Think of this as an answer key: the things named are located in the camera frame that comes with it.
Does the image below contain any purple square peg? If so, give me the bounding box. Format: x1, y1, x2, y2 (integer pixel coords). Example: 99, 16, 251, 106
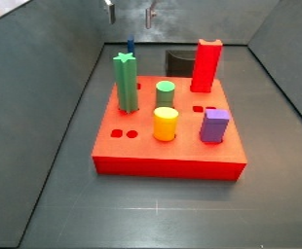
199, 109, 230, 143

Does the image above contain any black curved stand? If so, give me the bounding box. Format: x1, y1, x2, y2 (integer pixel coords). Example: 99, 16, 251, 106
165, 50, 195, 78

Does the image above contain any tall red peg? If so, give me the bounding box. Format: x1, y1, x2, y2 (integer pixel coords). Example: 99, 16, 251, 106
189, 39, 223, 92

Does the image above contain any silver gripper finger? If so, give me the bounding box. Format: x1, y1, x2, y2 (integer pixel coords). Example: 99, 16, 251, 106
104, 0, 116, 24
145, 0, 157, 29

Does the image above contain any yellow cylinder peg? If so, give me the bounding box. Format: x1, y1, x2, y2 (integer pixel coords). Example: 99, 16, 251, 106
153, 107, 177, 141

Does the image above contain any red peg board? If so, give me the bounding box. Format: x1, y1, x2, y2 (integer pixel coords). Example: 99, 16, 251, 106
91, 76, 247, 181

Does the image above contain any green star peg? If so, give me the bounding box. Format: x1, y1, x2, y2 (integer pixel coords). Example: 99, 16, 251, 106
113, 53, 137, 113

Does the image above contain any blue two-legged peg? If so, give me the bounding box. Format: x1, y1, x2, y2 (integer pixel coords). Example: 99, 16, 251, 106
127, 34, 135, 54

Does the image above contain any green cylinder peg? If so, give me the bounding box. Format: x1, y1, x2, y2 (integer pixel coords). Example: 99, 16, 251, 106
156, 81, 176, 107

